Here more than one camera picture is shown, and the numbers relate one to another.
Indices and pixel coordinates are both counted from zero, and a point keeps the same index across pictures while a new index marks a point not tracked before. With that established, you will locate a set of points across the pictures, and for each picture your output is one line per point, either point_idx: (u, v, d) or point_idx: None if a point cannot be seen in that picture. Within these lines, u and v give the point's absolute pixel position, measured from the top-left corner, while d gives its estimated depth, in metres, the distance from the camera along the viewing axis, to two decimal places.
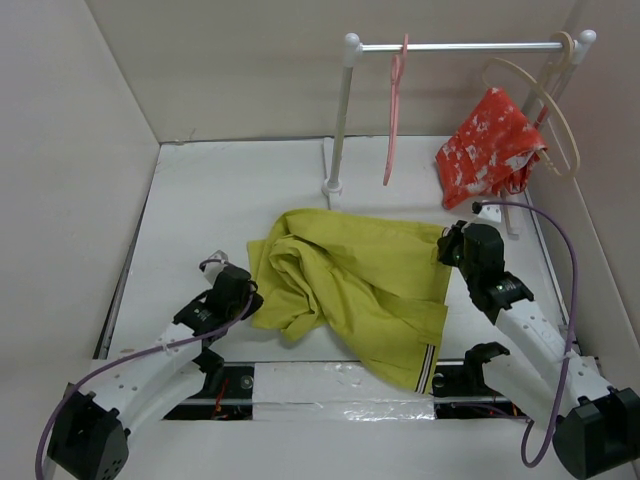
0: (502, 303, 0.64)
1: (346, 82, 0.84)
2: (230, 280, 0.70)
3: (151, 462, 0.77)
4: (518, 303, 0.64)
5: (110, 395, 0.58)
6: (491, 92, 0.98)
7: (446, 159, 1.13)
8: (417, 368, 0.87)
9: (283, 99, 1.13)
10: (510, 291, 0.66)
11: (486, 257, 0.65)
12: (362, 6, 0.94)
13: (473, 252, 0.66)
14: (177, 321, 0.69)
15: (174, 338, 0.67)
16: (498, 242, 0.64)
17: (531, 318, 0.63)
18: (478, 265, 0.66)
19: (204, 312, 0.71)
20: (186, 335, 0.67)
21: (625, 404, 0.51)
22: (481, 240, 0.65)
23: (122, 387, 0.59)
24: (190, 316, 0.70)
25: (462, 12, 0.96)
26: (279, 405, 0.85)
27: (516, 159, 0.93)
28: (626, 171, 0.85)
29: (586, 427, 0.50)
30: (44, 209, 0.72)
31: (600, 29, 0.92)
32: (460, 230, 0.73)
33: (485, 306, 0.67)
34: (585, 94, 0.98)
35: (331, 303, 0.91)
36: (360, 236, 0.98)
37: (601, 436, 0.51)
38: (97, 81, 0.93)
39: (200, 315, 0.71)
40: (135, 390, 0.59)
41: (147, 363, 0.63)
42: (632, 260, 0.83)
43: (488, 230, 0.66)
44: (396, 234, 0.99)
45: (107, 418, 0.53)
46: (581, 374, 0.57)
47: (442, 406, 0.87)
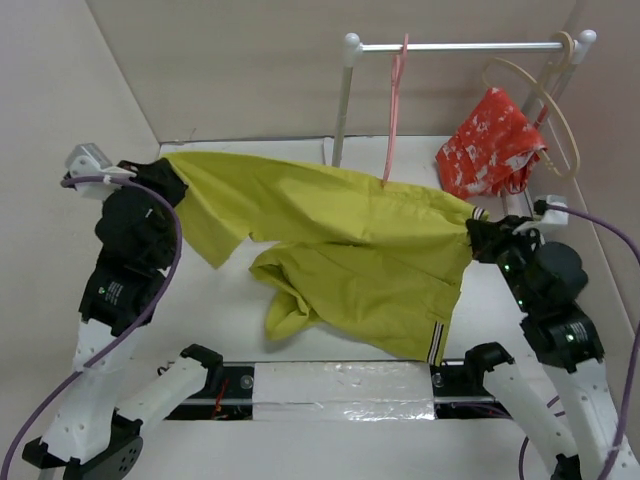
0: (568, 365, 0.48)
1: (346, 82, 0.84)
2: (116, 235, 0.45)
3: (151, 461, 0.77)
4: (583, 366, 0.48)
5: (59, 440, 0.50)
6: (491, 92, 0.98)
7: (446, 159, 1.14)
8: (427, 341, 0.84)
9: (283, 99, 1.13)
10: (579, 342, 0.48)
11: (558, 295, 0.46)
12: (362, 7, 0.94)
13: (539, 284, 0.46)
14: (90, 316, 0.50)
15: (93, 348, 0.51)
16: (580, 275, 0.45)
17: (593, 388, 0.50)
18: (546, 301, 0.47)
19: (112, 286, 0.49)
20: (104, 335, 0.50)
21: None
22: (559, 274, 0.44)
23: (67, 429, 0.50)
24: (98, 301, 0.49)
25: (462, 12, 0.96)
26: (279, 405, 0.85)
27: (516, 159, 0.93)
28: (627, 171, 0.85)
29: None
30: (44, 208, 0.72)
31: (601, 30, 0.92)
32: (511, 233, 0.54)
33: (540, 349, 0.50)
34: (585, 94, 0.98)
35: (328, 302, 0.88)
36: (369, 215, 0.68)
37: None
38: (96, 81, 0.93)
39: (108, 295, 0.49)
40: (82, 428, 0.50)
41: (81, 394, 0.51)
42: (633, 260, 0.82)
43: (567, 253, 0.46)
44: (416, 211, 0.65)
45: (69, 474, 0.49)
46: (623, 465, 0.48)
47: (442, 406, 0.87)
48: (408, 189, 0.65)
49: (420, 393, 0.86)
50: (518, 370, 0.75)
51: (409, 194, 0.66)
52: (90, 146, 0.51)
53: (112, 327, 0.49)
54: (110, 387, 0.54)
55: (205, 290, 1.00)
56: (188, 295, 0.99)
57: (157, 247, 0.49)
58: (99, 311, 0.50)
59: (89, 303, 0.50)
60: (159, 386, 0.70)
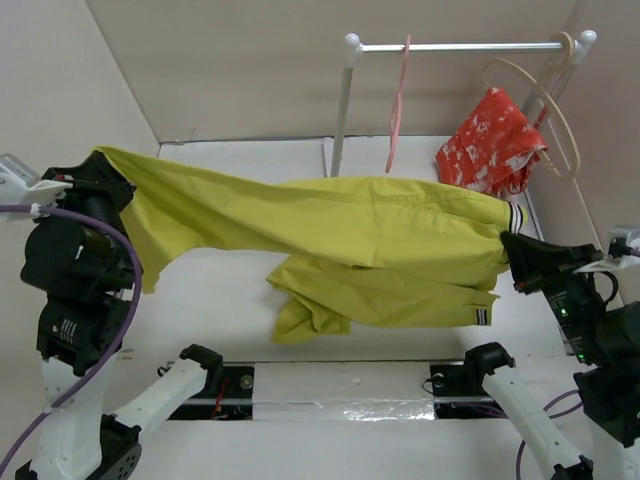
0: (627, 432, 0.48)
1: (346, 83, 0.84)
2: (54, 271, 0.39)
3: (151, 461, 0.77)
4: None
5: (44, 469, 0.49)
6: (491, 92, 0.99)
7: (446, 159, 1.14)
8: (466, 322, 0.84)
9: (283, 99, 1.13)
10: None
11: (637, 367, 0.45)
12: (362, 6, 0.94)
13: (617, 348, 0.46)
14: (48, 354, 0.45)
15: (58, 385, 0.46)
16: None
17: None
18: (619, 369, 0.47)
19: (64, 323, 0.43)
20: (63, 371, 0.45)
21: None
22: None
23: (50, 460, 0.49)
24: (53, 339, 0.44)
25: (462, 12, 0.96)
26: (279, 405, 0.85)
27: (516, 159, 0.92)
28: (627, 171, 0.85)
29: None
30: None
31: (600, 30, 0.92)
32: (573, 273, 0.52)
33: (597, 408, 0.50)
34: (585, 94, 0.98)
35: (361, 311, 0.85)
36: (379, 232, 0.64)
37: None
38: (96, 81, 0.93)
39: (62, 331, 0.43)
40: (64, 459, 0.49)
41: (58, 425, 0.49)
42: None
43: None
44: (432, 219, 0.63)
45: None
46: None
47: (442, 406, 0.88)
48: (413, 194, 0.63)
49: (419, 394, 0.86)
50: (519, 376, 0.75)
51: (429, 202, 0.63)
52: (5, 159, 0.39)
53: (74, 367, 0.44)
54: (91, 409, 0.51)
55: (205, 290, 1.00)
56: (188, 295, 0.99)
57: (108, 275, 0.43)
58: (58, 349, 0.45)
59: (45, 342, 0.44)
60: (159, 389, 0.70)
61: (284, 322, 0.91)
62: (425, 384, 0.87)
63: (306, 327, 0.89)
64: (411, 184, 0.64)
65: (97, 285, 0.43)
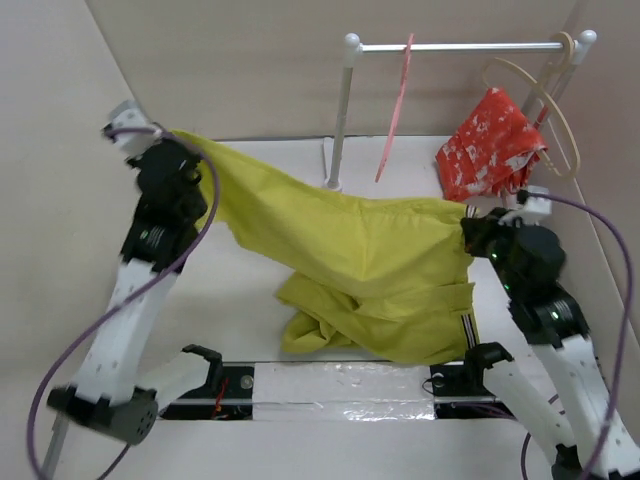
0: (553, 338, 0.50)
1: (346, 83, 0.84)
2: (154, 181, 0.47)
3: (151, 461, 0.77)
4: (571, 340, 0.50)
5: (89, 379, 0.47)
6: (491, 92, 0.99)
7: (446, 159, 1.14)
8: (462, 335, 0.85)
9: (283, 99, 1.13)
10: (564, 319, 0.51)
11: (540, 273, 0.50)
12: (363, 6, 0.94)
13: (523, 263, 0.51)
14: (128, 257, 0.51)
15: (134, 282, 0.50)
16: (559, 254, 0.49)
17: (581, 364, 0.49)
18: (530, 280, 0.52)
19: (154, 232, 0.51)
20: (144, 275, 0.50)
21: None
22: (537, 251, 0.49)
23: (99, 368, 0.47)
24: (139, 244, 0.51)
25: (463, 12, 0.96)
26: (278, 406, 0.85)
27: (516, 159, 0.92)
28: (627, 171, 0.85)
29: None
30: (44, 209, 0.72)
31: (600, 30, 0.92)
32: (497, 224, 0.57)
33: (521, 327, 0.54)
34: (585, 94, 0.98)
35: (359, 330, 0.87)
36: (368, 234, 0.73)
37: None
38: (96, 80, 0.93)
39: (150, 238, 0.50)
40: (115, 365, 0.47)
41: (114, 327, 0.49)
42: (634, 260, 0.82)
43: (546, 237, 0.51)
44: (411, 221, 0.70)
45: (101, 422, 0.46)
46: (618, 445, 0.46)
47: (442, 406, 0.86)
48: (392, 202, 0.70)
49: (419, 394, 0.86)
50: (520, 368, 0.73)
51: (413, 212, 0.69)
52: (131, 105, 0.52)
53: (153, 264, 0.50)
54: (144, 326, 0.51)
55: (205, 290, 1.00)
56: (188, 295, 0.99)
57: (188, 198, 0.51)
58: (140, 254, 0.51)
59: (130, 246, 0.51)
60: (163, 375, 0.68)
61: (296, 329, 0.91)
62: (425, 384, 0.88)
63: (318, 336, 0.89)
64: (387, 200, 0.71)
65: (181, 206, 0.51)
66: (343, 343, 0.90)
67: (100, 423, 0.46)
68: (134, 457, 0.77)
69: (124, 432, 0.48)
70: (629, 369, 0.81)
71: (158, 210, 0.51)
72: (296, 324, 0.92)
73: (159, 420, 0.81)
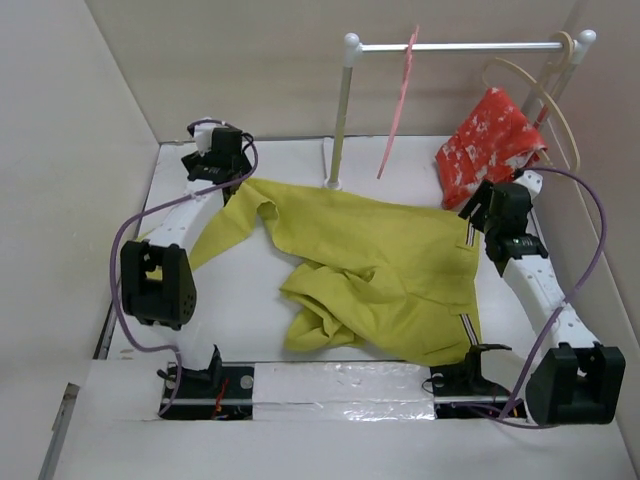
0: (514, 254, 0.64)
1: (346, 83, 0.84)
2: (227, 134, 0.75)
3: (150, 461, 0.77)
4: (528, 257, 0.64)
5: (164, 238, 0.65)
6: (491, 92, 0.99)
7: (446, 159, 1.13)
8: (463, 339, 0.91)
9: (283, 99, 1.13)
10: (526, 247, 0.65)
11: (509, 210, 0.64)
12: (362, 6, 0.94)
13: (498, 203, 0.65)
14: (194, 177, 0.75)
15: (199, 188, 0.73)
16: (524, 196, 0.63)
17: (538, 271, 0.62)
18: (499, 218, 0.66)
19: (213, 169, 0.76)
20: (206, 184, 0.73)
21: (606, 360, 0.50)
22: (507, 193, 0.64)
23: (171, 229, 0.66)
24: (202, 172, 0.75)
25: (462, 12, 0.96)
26: (278, 406, 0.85)
27: (516, 159, 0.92)
28: (627, 170, 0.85)
29: (561, 369, 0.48)
30: (44, 210, 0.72)
31: (600, 30, 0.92)
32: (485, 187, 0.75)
33: (497, 259, 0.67)
34: (585, 94, 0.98)
35: (365, 320, 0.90)
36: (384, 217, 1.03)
37: (571, 384, 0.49)
38: (97, 81, 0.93)
39: (211, 171, 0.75)
40: (183, 230, 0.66)
41: (185, 211, 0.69)
42: (633, 259, 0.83)
43: (518, 185, 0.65)
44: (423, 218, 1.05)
45: (169, 257, 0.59)
46: (570, 327, 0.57)
47: (442, 406, 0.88)
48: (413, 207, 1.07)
49: (419, 394, 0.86)
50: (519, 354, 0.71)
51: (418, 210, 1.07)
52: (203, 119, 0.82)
53: (213, 181, 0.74)
54: (203, 220, 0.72)
55: (205, 290, 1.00)
56: None
57: (238, 157, 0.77)
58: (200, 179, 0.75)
59: (193, 175, 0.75)
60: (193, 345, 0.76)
61: (299, 329, 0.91)
62: (425, 384, 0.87)
63: (321, 333, 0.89)
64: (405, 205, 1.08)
65: (238, 157, 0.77)
66: (345, 339, 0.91)
67: (168, 258, 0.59)
68: (134, 457, 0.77)
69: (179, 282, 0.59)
70: (629, 368, 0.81)
71: (215, 158, 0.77)
72: (299, 322, 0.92)
73: (159, 421, 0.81)
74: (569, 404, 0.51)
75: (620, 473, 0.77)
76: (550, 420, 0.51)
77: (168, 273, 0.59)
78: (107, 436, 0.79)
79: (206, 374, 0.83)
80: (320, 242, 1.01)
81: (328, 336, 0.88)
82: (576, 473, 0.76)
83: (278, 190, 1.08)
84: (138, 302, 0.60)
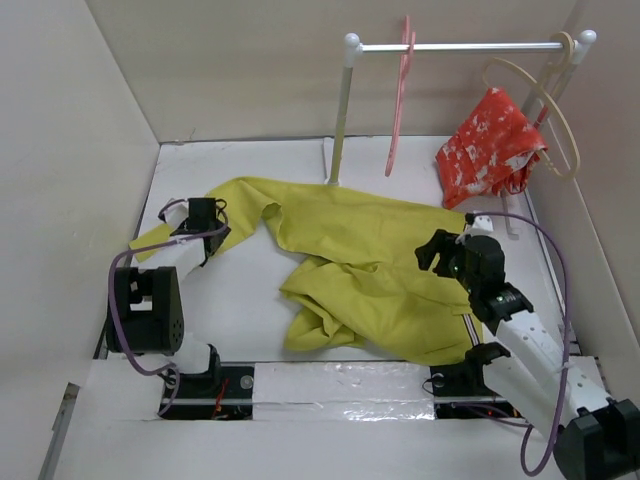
0: (501, 314, 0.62)
1: (346, 82, 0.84)
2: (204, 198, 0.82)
3: (150, 461, 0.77)
4: (518, 315, 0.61)
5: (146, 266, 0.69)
6: (491, 92, 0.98)
7: (446, 159, 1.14)
8: (465, 339, 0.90)
9: (283, 99, 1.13)
10: (510, 303, 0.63)
11: (487, 269, 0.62)
12: (362, 6, 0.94)
13: (475, 263, 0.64)
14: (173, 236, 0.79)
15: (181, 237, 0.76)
16: (499, 254, 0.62)
17: (531, 329, 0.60)
18: (479, 277, 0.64)
19: (192, 228, 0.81)
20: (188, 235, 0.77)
21: (623, 416, 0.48)
22: (482, 252, 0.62)
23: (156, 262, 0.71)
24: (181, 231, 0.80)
25: (463, 12, 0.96)
26: (279, 406, 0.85)
27: (516, 159, 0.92)
28: (627, 170, 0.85)
29: (587, 439, 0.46)
30: (44, 210, 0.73)
31: (601, 30, 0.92)
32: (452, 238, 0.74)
33: (483, 318, 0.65)
34: (585, 94, 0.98)
35: (366, 318, 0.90)
36: (384, 217, 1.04)
37: (599, 451, 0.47)
38: (97, 82, 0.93)
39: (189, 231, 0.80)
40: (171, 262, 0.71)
41: (169, 253, 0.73)
42: (633, 259, 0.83)
43: (489, 242, 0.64)
44: (422, 216, 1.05)
45: (160, 273, 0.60)
46: (581, 385, 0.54)
47: (442, 406, 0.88)
48: (411, 203, 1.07)
49: (420, 394, 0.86)
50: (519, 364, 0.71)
51: (419, 207, 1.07)
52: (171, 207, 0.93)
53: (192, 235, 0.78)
54: (185, 261, 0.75)
55: (205, 290, 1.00)
56: (188, 295, 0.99)
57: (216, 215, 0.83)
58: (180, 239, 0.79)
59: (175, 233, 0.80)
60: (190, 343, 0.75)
61: (299, 329, 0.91)
62: (425, 384, 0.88)
63: (321, 333, 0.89)
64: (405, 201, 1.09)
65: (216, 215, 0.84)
66: (345, 339, 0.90)
67: (158, 280, 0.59)
68: (134, 458, 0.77)
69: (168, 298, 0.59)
70: (629, 368, 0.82)
71: (193, 218, 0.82)
72: (299, 321, 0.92)
73: (159, 420, 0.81)
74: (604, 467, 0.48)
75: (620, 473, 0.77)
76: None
77: (159, 292, 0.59)
78: (107, 436, 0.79)
79: (207, 372, 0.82)
80: (323, 236, 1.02)
81: (328, 335, 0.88)
82: None
83: (279, 188, 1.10)
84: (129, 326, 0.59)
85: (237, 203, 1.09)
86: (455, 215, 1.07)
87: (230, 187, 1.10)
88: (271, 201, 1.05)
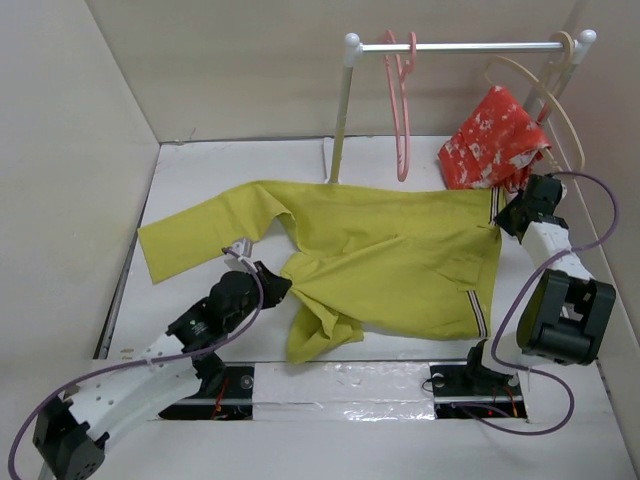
0: (536, 219, 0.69)
1: (346, 82, 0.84)
2: (221, 298, 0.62)
3: (151, 461, 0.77)
4: (547, 223, 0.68)
5: (86, 405, 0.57)
6: (494, 90, 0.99)
7: (449, 156, 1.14)
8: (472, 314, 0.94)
9: (282, 99, 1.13)
10: (548, 220, 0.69)
11: (539, 190, 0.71)
12: (363, 7, 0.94)
13: (530, 186, 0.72)
14: (171, 331, 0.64)
15: (162, 351, 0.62)
16: (555, 181, 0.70)
17: (555, 232, 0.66)
18: (529, 199, 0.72)
19: (200, 324, 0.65)
20: (175, 349, 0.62)
21: (596, 285, 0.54)
22: (540, 177, 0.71)
23: (99, 399, 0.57)
24: (185, 327, 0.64)
25: (463, 11, 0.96)
26: (278, 405, 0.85)
27: (520, 158, 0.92)
28: (628, 171, 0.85)
29: (549, 281, 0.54)
30: (44, 212, 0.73)
31: (601, 30, 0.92)
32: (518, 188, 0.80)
33: (519, 228, 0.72)
34: (586, 93, 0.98)
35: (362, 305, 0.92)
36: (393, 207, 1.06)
37: (558, 307, 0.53)
38: (97, 84, 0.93)
39: (195, 329, 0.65)
40: (112, 404, 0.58)
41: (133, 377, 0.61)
42: (633, 260, 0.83)
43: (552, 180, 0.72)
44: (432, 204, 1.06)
45: (74, 433, 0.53)
46: (572, 264, 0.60)
47: (442, 406, 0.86)
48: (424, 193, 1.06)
49: (420, 394, 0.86)
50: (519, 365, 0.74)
51: (439, 198, 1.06)
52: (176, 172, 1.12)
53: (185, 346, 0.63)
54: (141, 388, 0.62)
55: (205, 290, 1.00)
56: (188, 295, 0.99)
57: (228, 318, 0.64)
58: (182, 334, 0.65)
59: (178, 324, 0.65)
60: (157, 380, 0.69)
61: (296, 336, 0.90)
62: (425, 384, 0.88)
63: (321, 336, 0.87)
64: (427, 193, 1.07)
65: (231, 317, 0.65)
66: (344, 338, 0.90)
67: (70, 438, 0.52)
68: (134, 458, 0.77)
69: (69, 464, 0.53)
70: (629, 368, 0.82)
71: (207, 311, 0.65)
72: (295, 333, 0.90)
73: (160, 420, 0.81)
74: (554, 331, 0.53)
75: (620, 473, 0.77)
76: (532, 343, 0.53)
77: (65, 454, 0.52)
78: None
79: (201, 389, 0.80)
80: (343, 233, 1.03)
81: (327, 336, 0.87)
82: (577, 474, 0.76)
83: (296, 190, 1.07)
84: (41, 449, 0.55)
85: (249, 207, 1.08)
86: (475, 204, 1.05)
87: (246, 190, 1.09)
88: (284, 211, 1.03)
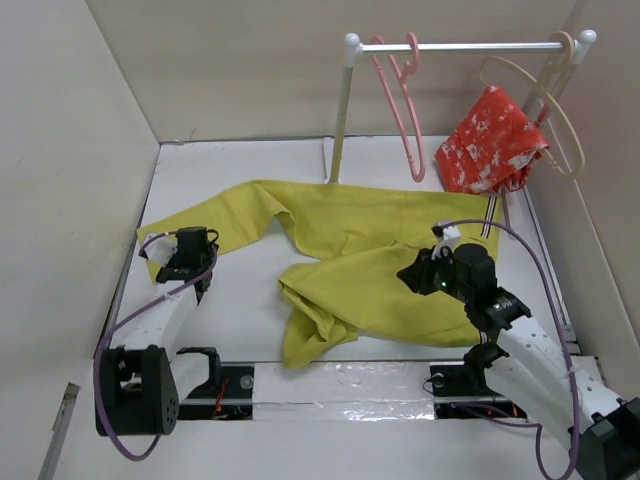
0: (501, 322, 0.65)
1: (346, 81, 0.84)
2: (193, 233, 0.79)
3: (149, 462, 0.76)
4: (517, 322, 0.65)
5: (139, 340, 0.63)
6: (489, 90, 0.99)
7: (446, 158, 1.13)
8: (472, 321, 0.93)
9: (282, 99, 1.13)
10: (507, 309, 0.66)
11: (479, 277, 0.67)
12: (363, 6, 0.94)
13: (466, 273, 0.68)
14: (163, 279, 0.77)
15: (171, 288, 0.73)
16: (488, 262, 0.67)
17: (532, 336, 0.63)
18: (472, 286, 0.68)
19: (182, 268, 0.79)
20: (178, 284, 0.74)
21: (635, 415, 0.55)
22: (472, 262, 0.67)
23: (147, 330, 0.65)
24: (171, 273, 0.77)
25: (462, 12, 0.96)
26: (279, 406, 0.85)
27: (519, 158, 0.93)
28: (627, 171, 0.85)
29: (605, 443, 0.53)
30: (44, 212, 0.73)
31: (599, 31, 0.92)
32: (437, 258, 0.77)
33: (480, 325, 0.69)
34: (585, 93, 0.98)
35: (357, 307, 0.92)
36: (397, 207, 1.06)
37: (617, 453, 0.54)
38: (96, 82, 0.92)
39: (180, 271, 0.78)
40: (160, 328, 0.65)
41: (162, 312, 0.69)
42: (632, 260, 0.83)
43: (476, 251, 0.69)
44: (433, 207, 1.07)
45: (148, 352, 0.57)
46: (591, 391, 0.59)
47: (442, 406, 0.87)
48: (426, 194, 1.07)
49: (419, 394, 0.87)
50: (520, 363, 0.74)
51: (441, 200, 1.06)
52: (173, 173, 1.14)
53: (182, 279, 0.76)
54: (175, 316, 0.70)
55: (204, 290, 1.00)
56: None
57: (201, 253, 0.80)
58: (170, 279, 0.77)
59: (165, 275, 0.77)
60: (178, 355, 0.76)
61: (295, 339, 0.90)
62: (425, 384, 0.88)
63: (318, 340, 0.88)
64: (428, 193, 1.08)
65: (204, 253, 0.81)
66: (340, 338, 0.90)
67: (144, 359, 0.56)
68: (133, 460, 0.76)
69: (160, 382, 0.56)
70: (627, 368, 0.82)
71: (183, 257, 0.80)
72: (293, 335, 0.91)
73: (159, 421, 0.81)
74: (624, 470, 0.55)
75: None
76: None
77: (148, 375, 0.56)
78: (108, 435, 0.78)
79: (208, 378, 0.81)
80: (347, 235, 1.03)
81: (324, 339, 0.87)
82: None
83: (296, 190, 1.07)
84: (120, 411, 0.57)
85: (248, 206, 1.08)
86: (474, 210, 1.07)
87: (246, 190, 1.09)
88: (282, 209, 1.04)
